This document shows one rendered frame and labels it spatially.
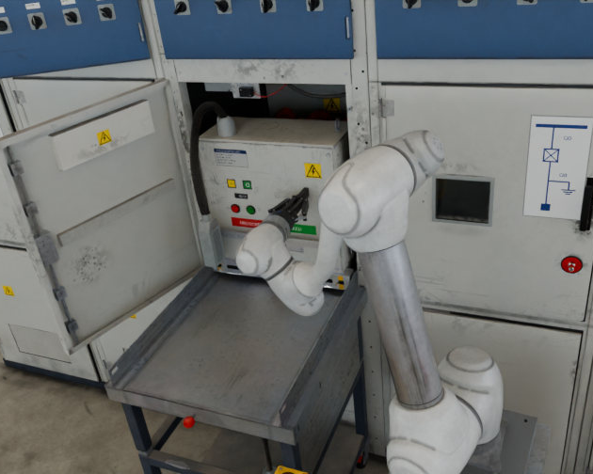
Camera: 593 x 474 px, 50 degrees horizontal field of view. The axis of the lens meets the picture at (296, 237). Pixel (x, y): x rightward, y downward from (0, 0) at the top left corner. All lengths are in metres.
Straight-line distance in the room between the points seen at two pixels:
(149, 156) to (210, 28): 0.49
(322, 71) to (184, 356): 0.98
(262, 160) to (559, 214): 0.92
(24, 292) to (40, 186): 1.29
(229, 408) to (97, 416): 1.48
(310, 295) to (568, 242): 0.77
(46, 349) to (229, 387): 1.67
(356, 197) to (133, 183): 1.17
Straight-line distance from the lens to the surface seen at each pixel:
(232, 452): 2.65
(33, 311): 3.28
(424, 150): 1.30
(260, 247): 1.69
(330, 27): 1.86
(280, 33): 1.92
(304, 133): 2.08
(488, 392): 1.58
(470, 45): 1.78
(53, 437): 3.24
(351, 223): 1.17
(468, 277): 2.08
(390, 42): 1.82
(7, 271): 3.23
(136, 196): 2.20
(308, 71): 1.95
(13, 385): 3.64
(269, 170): 2.07
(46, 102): 2.54
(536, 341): 2.20
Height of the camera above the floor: 2.12
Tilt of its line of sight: 30 degrees down
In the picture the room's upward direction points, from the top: 7 degrees counter-clockwise
